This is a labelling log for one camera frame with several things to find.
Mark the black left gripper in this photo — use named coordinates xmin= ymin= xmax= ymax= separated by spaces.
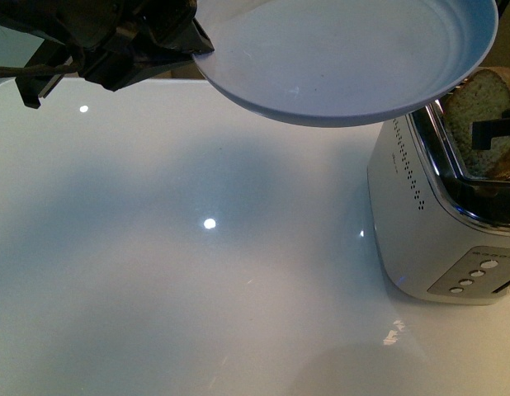
xmin=0 ymin=1 xmax=215 ymax=108

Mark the light blue round plate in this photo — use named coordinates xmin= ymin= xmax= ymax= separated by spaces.
xmin=195 ymin=0 xmax=498 ymax=127

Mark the silver two-slot toaster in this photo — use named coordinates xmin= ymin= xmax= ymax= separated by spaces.
xmin=367 ymin=102 xmax=510 ymax=305

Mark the slice of brown bread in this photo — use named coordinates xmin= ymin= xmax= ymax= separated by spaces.
xmin=443 ymin=67 xmax=510 ymax=180

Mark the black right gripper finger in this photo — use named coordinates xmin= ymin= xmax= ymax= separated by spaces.
xmin=471 ymin=109 xmax=510 ymax=150

